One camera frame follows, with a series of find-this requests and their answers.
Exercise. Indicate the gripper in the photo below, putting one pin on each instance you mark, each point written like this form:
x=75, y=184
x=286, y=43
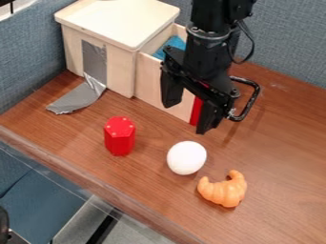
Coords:
x=206, y=65

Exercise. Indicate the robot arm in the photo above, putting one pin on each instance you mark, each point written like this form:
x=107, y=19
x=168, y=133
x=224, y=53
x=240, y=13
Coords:
x=214, y=14

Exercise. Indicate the drawer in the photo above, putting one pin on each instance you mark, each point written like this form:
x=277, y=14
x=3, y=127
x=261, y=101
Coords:
x=159, y=79

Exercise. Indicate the white egg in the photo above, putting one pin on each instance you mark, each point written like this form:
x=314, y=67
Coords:
x=186, y=158

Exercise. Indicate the blue cloth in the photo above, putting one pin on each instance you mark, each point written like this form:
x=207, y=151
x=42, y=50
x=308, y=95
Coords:
x=172, y=47

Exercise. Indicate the red hexagonal block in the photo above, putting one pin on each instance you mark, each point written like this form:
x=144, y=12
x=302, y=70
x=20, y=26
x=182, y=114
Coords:
x=119, y=136

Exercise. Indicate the orange toy croissant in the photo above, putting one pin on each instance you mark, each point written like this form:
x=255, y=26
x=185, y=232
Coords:
x=224, y=190

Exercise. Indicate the cabinet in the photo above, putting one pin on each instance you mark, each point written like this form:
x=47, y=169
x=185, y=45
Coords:
x=111, y=38

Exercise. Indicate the grey tape strip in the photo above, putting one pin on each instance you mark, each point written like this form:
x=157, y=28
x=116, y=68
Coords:
x=83, y=90

